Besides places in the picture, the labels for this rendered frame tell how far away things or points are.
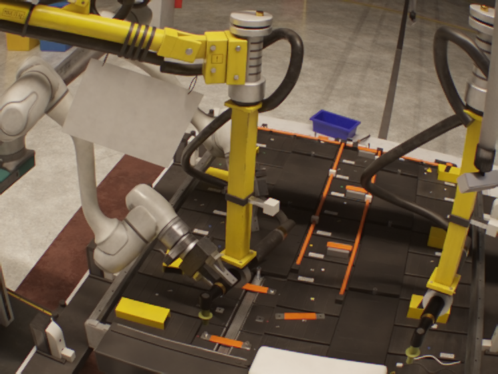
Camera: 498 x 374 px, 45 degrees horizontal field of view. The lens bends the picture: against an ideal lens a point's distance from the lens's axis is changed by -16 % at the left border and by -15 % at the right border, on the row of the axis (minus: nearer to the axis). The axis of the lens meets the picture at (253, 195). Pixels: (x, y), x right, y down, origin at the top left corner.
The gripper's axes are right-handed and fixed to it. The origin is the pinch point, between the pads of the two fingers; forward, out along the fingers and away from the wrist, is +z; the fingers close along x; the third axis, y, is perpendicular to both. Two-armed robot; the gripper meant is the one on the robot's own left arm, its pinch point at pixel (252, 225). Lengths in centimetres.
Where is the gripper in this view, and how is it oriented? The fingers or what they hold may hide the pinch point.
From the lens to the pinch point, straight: 220.9
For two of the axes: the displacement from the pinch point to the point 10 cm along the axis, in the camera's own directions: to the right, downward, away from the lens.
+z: 1.8, 9.8, -0.4
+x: 7.7, -1.6, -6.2
